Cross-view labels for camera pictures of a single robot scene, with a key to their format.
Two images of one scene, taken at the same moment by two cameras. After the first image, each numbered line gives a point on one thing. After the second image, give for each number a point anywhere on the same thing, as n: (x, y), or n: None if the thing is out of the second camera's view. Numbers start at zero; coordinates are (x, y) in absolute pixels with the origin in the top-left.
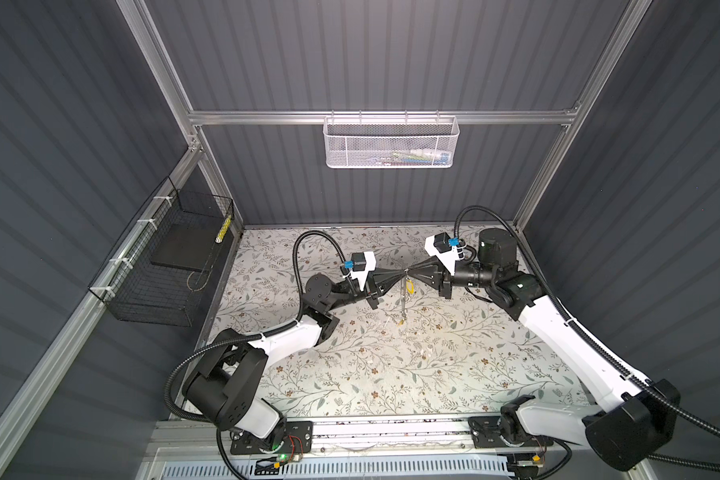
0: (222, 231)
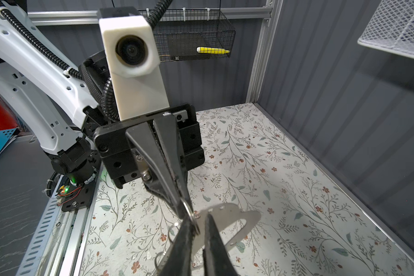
0: (211, 50)
